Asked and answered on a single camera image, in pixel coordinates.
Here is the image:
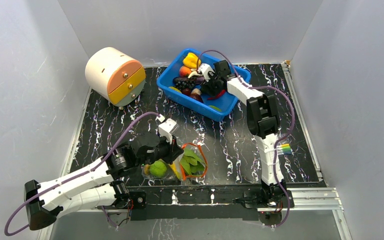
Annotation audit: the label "blue plastic bin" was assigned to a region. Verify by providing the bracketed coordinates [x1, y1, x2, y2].
[156, 48, 238, 122]

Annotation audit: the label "clear orange zip bag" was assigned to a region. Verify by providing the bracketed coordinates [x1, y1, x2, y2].
[141, 143, 208, 181]

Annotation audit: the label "dark purple toy grapes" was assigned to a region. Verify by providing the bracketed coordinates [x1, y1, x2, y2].
[172, 76, 201, 91]

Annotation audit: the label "green toy lime slice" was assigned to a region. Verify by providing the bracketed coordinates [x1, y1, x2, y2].
[208, 105, 223, 113]

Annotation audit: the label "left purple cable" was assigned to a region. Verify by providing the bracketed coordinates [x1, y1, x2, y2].
[4, 111, 166, 237]

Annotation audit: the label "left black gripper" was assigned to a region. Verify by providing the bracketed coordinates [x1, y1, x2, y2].
[138, 131, 184, 168]

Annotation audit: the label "yellow toy bell pepper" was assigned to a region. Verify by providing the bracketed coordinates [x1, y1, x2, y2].
[182, 52, 201, 69]

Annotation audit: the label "toy mushroom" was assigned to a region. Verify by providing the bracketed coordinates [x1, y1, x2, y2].
[191, 88, 202, 95]

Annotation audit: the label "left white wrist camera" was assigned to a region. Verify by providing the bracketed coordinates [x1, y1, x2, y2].
[158, 118, 178, 144]

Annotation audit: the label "dark red toy onion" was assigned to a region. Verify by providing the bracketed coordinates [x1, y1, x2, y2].
[189, 93, 204, 103]

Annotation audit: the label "light green toy fruit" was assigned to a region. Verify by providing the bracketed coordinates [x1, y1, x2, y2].
[149, 160, 168, 178]

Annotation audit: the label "yellow green toy mango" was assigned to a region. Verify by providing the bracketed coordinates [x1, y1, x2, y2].
[169, 86, 182, 94]

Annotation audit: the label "round cream drawer cabinet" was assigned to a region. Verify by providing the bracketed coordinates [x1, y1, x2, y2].
[84, 47, 146, 108]

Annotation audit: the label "green toy leaf vegetable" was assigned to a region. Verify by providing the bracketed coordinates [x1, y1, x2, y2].
[179, 147, 207, 177]

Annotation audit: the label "toy peach left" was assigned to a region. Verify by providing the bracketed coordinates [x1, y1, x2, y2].
[179, 65, 192, 77]

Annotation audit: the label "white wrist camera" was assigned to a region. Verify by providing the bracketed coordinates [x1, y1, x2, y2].
[158, 118, 178, 144]
[198, 63, 216, 82]

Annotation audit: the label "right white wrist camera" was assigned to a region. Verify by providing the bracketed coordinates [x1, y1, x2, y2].
[198, 63, 216, 82]

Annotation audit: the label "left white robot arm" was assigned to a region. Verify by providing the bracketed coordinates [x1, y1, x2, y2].
[24, 133, 184, 231]

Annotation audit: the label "dark red toy plum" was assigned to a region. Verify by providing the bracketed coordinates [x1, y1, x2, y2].
[181, 88, 192, 96]

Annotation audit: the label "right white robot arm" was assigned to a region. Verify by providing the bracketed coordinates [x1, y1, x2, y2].
[197, 60, 290, 209]

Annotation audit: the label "red toy chili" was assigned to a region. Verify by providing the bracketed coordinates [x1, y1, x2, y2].
[207, 89, 226, 101]

